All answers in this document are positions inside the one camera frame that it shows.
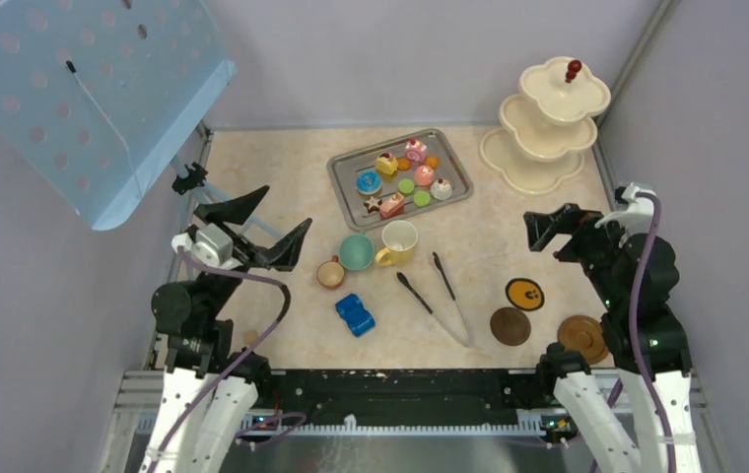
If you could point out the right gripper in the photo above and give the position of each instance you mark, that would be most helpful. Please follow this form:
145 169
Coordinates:
541 227

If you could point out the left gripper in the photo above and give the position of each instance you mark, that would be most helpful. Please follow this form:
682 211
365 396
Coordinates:
283 254

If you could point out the white cream cupcake toy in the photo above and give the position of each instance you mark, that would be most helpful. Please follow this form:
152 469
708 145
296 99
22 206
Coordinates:
441 189

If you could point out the stainless steel tray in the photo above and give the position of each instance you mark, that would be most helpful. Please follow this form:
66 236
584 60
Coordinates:
344 170

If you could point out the pink dome cupcake toy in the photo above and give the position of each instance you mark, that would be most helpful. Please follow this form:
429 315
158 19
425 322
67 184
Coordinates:
424 176

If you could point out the pink strawberry cake slice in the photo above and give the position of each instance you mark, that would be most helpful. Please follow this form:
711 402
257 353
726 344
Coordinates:
391 205

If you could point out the yellow cake slice toy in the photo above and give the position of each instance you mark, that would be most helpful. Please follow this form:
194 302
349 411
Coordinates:
386 163

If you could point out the pink swirl roll cake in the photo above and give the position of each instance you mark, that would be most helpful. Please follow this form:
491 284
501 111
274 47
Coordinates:
415 151

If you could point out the black-tipped metal tongs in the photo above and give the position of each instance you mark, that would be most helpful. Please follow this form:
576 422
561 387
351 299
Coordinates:
466 339

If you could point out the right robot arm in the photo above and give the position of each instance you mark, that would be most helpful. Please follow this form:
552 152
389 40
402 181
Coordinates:
633 271

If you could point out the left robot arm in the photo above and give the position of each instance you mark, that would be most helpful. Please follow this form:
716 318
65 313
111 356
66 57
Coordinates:
207 387

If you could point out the black yellow smiley coaster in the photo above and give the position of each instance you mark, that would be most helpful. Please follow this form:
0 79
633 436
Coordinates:
525 294

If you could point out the small brown teacup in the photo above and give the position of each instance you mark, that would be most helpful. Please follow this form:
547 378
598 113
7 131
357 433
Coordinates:
331 274

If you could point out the cream three-tier dessert stand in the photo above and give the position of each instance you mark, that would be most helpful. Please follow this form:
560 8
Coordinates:
546 126

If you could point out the teal cup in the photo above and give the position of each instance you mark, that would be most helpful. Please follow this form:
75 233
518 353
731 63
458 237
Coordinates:
356 252

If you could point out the small wooden block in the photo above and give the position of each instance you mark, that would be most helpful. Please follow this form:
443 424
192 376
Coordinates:
249 337

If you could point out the dark brown round coaster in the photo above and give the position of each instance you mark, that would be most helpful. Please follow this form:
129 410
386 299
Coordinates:
510 326

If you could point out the light brown wooden coaster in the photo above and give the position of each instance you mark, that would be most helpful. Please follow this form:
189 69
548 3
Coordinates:
583 334

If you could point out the chocolate star cookie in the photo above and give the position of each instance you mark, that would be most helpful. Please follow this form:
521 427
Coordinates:
372 204

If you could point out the blue toy car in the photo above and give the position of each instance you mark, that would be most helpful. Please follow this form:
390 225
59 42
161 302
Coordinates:
353 312

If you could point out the blue frosted donut toy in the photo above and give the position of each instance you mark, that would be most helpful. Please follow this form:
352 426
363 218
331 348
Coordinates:
369 183

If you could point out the green macaron lower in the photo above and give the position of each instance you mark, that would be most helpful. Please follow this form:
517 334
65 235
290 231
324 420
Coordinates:
422 198

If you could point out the green macaron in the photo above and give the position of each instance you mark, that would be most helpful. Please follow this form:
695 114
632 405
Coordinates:
422 198
406 186

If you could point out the orange flower cookie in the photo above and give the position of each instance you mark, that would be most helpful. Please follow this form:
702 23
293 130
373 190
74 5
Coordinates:
432 161

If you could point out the yellow mug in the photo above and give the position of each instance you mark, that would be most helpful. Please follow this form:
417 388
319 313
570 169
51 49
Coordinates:
399 240

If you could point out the green macaron upper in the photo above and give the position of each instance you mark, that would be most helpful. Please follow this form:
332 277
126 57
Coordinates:
406 186

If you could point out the blue perforated music stand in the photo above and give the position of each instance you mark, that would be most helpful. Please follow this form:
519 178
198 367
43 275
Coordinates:
99 96

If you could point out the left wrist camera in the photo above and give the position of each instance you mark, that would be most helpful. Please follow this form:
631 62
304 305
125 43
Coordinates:
213 247

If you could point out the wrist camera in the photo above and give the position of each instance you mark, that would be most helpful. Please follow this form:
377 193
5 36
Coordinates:
213 247
638 207

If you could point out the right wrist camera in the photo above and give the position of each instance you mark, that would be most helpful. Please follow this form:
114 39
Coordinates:
638 207

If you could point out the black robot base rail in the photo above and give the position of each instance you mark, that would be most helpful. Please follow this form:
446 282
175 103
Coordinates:
406 398

